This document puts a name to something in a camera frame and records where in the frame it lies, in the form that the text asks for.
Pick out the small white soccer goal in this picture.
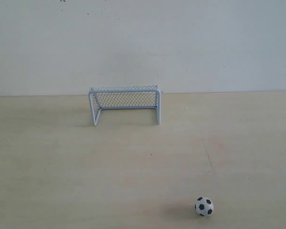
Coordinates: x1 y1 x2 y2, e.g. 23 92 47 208
88 85 162 126

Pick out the black and white soccer ball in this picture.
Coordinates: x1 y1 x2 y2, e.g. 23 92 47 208
194 196 214 217

